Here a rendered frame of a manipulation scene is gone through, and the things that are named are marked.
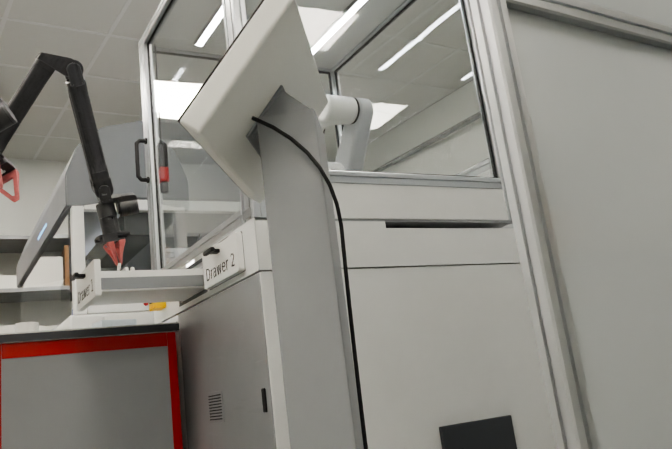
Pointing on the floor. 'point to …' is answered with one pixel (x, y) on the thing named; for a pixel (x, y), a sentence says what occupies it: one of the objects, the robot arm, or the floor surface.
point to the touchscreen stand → (308, 287)
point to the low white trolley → (91, 388)
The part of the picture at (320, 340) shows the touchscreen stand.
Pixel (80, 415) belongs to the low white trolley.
